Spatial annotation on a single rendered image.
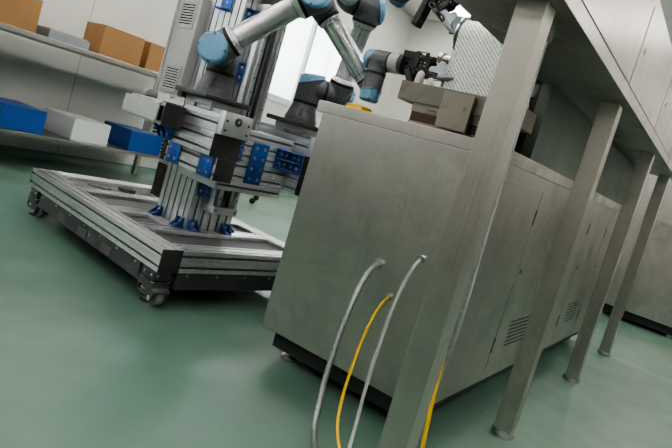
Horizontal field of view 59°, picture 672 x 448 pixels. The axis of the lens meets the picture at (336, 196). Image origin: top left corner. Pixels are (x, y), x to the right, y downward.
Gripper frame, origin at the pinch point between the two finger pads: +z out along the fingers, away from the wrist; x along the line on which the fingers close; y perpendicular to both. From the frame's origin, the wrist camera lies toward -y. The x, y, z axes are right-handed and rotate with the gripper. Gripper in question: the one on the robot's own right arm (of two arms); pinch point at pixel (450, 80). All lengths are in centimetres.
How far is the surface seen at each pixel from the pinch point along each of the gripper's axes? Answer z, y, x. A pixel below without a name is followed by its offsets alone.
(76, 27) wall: -357, -3, 75
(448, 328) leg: 52, -60, -75
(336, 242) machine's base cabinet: -9, -62, -26
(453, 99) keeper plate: 13.7, -9.2, -21.9
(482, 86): 12.1, -0.1, -0.2
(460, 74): 3.2, 2.4, -0.3
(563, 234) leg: 48, -39, 13
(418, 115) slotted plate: 2.2, -15.9, -18.8
